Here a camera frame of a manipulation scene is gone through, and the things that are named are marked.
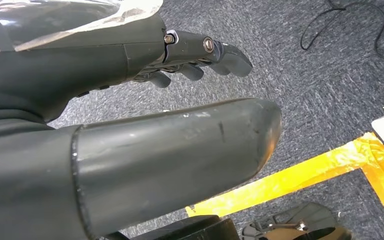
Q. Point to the black robot leg part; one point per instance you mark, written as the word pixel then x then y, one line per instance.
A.
pixel 185 230

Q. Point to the black robot foot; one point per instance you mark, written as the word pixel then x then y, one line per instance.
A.
pixel 304 220

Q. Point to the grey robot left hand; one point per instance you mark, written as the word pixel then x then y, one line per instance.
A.
pixel 112 165

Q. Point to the yellow floor tape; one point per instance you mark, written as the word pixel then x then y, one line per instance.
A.
pixel 278 185

